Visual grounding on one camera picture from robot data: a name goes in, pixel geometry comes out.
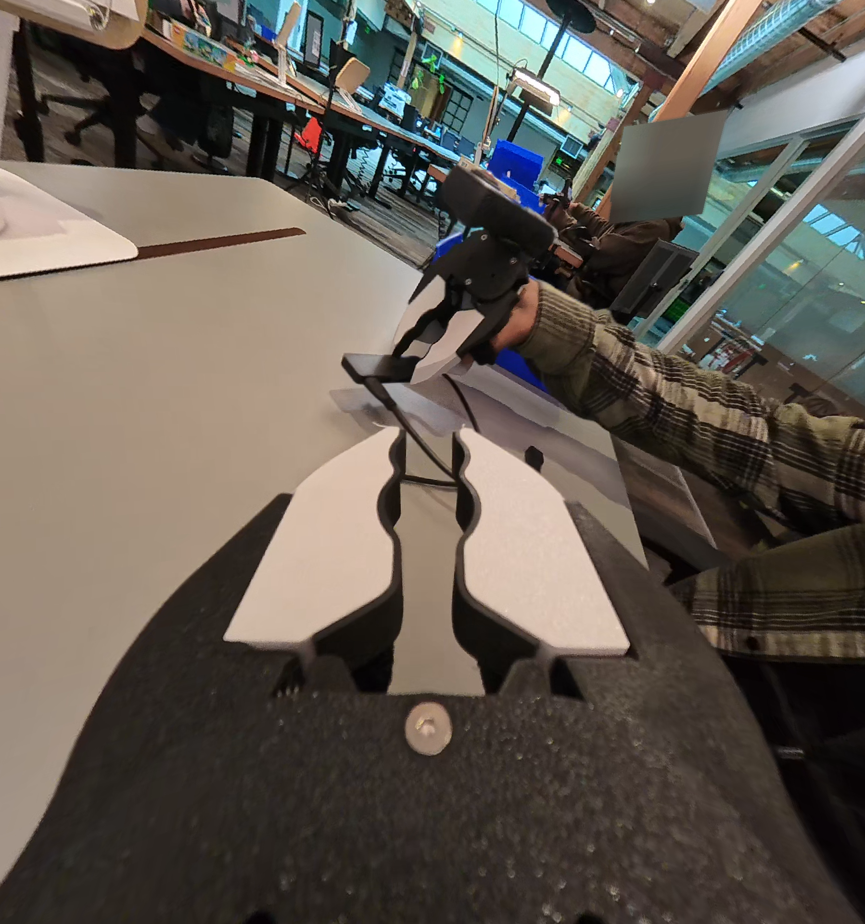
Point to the black office chair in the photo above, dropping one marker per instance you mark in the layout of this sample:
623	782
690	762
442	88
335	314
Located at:
209	130

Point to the light wood chair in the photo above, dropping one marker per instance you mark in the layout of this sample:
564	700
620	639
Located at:
349	76

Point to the long wooden workbench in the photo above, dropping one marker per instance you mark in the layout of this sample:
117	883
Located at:
259	79

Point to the person's right hand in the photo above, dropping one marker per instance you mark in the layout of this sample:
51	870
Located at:
523	317

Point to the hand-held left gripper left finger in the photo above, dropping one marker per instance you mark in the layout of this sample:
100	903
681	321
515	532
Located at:
317	556

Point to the white table mat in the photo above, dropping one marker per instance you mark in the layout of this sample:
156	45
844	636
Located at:
57	238

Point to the hanging light fixture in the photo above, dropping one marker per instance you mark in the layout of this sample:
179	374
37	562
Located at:
533	90

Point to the person's right forearm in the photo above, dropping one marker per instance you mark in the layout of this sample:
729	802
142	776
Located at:
692	404

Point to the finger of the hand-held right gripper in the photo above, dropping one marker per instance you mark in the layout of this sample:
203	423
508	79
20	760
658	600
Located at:
455	346
425	310

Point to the black computer monitor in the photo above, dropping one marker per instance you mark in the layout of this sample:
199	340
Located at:
656	278

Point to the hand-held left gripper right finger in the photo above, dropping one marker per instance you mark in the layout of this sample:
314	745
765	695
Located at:
541	570

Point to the black floor lamp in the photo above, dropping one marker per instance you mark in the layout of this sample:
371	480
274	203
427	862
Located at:
569	14

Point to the light wood desk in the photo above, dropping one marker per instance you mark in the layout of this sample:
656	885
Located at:
126	25

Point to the red chair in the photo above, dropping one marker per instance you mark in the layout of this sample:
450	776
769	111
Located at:
310	137

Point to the person's torso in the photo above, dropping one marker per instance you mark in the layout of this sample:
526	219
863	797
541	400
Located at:
800	592

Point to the black usb hub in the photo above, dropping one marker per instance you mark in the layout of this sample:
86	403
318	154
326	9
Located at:
375	367

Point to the blue plastic bin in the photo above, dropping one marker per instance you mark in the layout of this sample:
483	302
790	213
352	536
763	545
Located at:
515	162

